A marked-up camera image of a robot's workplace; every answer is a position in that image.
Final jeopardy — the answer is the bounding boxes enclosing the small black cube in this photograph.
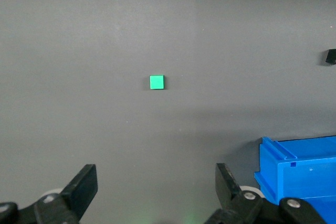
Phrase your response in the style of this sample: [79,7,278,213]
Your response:
[325,48,336,66]

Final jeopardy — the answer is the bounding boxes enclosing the small green cube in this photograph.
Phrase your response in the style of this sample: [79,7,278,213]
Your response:
[149,74,166,90]

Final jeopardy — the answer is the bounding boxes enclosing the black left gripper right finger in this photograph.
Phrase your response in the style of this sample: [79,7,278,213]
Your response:
[203,163,328,224]

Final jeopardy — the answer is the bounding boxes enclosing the blue plastic storage bin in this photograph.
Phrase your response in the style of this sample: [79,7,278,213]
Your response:
[254,135,336,224]

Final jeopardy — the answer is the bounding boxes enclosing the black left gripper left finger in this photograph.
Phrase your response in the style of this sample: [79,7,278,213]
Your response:
[0,164,98,224]

